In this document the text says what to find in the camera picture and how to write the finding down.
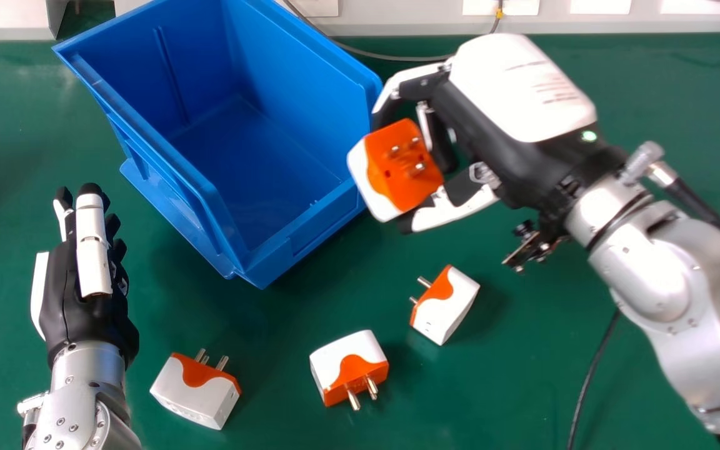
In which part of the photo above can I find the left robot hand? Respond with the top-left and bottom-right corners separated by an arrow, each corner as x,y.
30,182 -> 140,371

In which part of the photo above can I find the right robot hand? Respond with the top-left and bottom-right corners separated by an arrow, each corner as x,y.
370,32 -> 628,234

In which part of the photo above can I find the white-and-orange plug adapter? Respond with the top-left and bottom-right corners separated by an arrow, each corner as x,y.
149,348 -> 243,431
409,264 -> 481,346
309,329 -> 390,411
347,118 -> 445,223

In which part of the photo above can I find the white socket strip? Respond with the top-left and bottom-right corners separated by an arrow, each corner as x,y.
462,0 -> 720,17

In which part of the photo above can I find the blue plastic bin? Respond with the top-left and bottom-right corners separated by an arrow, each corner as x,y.
52,0 -> 384,289

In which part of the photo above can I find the grey background cable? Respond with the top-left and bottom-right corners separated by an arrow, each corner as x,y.
284,0 -> 504,63

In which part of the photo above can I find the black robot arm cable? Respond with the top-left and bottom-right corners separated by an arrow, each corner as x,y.
566,178 -> 720,450

